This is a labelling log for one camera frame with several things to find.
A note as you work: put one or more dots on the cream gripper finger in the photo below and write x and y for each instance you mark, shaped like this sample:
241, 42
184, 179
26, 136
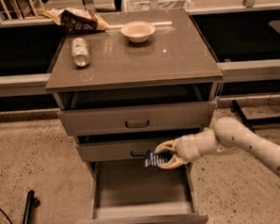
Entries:
169, 145
174, 162

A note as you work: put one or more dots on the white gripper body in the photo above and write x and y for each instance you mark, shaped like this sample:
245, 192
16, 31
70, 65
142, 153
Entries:
187, 148

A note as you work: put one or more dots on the dark blueberry snack bar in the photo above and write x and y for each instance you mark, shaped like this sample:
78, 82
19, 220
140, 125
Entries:
153, 159

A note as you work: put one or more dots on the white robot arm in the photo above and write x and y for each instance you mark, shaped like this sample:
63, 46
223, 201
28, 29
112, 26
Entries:
226, 135

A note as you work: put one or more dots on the bottom grey open drawer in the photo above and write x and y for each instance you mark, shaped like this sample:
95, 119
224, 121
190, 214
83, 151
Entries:
125, 192

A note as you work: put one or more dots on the grey drawer cabinet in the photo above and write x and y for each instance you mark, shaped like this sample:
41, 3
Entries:
173, 66

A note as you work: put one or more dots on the middle grey drawer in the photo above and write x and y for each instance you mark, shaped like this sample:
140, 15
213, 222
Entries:
111, 151

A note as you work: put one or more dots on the top grey drawer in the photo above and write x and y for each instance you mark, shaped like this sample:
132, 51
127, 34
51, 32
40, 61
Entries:
136, 118

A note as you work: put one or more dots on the black stand leg right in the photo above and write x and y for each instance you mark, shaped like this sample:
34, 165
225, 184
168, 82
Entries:
237, 109

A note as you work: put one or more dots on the black stand leg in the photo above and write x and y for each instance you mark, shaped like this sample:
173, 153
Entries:
237, 109
31, 203

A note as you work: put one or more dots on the grey metal railing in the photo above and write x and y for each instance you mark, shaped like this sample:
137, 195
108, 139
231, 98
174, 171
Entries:
233, 72

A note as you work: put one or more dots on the white bowl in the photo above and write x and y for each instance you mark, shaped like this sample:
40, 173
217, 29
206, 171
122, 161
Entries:
138, 32

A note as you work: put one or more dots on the silver soda can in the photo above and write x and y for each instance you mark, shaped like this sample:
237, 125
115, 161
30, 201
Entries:
80, 52

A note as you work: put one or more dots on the clear plastic bin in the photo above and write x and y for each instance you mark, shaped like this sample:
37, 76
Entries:
144, 5

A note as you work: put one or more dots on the black stand leg left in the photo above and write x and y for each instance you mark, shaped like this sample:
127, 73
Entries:
31, 203

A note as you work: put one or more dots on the brown chip bag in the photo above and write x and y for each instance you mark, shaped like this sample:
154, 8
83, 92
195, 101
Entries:
76, 19

